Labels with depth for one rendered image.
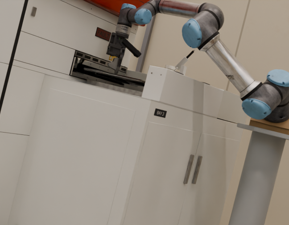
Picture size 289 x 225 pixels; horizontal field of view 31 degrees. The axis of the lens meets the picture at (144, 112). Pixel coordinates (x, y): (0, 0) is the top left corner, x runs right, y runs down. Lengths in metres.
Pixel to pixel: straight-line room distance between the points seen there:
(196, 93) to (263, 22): 2.09
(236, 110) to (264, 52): 1.60
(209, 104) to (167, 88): 0.40
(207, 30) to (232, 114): 0.65
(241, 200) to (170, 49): 2.29
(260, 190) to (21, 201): 1.11
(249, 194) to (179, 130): 0.45
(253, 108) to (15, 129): 1.07
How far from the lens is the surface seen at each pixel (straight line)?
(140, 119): 2.11
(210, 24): 2.29
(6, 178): 2.49
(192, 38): 2.28
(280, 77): 2.36
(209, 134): 2.59
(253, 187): 2.46
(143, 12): 2.54
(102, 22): 2.74
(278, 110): 2.44
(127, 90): 2.50
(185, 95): 2.30
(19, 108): 2.43
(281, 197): 4.26
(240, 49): 4.37
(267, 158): 2.45
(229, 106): 2.71
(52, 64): 2.52
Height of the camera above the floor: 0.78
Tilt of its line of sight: 1 degrees down
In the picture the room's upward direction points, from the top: 14 degrees clockwise
